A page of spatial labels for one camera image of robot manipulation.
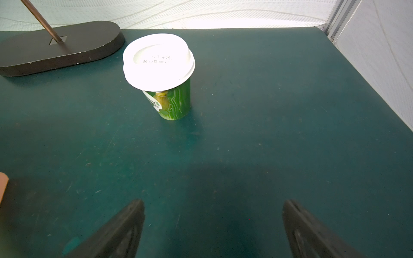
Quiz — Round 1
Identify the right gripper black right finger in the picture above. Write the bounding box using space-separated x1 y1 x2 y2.
282 200 365 258

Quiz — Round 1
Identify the green yogurt cup white lid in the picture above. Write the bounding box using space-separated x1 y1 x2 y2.
123 33 196 120

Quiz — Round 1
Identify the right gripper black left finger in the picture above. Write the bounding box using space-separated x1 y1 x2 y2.
65 199 145 258

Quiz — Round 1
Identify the pink plastic basket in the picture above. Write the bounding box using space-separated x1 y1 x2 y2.
0 172 9 203

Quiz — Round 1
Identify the bronze scroll stand rod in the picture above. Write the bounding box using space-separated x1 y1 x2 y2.
20 0 63 44

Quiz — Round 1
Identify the dark oval stand base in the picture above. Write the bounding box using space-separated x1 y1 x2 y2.
1 21 125 77

